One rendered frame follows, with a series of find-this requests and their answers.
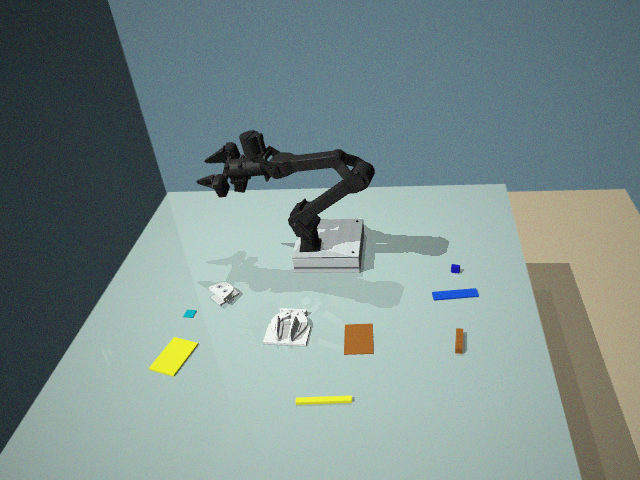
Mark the orange-brown flat plate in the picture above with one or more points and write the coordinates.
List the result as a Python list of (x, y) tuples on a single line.
[(358, 339)]

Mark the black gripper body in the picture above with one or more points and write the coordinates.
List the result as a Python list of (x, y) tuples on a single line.
[(233, 168)]

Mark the blue flat bar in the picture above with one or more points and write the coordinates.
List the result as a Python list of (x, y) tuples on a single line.
[(455, 294)]

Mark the yellow flat rectangular plate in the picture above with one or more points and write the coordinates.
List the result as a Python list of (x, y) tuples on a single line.
[(174, 356)]

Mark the yellow flat bar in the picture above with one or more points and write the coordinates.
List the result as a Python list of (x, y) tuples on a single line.
[(323, 400)]

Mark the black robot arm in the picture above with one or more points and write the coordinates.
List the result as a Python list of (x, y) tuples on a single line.
[(304, 217)]

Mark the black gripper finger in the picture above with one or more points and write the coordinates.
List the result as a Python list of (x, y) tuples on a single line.
[(218, 157), (206, 181)]

